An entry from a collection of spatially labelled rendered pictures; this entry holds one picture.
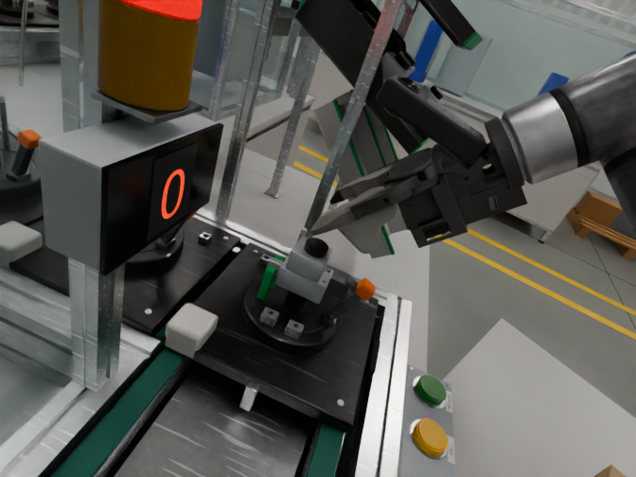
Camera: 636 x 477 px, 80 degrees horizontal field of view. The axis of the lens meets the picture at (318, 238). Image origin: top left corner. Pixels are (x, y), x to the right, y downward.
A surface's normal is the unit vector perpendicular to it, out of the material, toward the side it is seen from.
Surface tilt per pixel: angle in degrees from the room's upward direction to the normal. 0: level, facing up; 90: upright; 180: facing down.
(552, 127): 72
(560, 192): 90
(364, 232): 77
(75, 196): 90
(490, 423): 0
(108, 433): 0
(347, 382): 0
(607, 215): 90
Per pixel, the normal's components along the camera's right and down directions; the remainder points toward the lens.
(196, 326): 0.31, -0.80
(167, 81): 0.68, 0.57
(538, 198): -0.41, 0.37
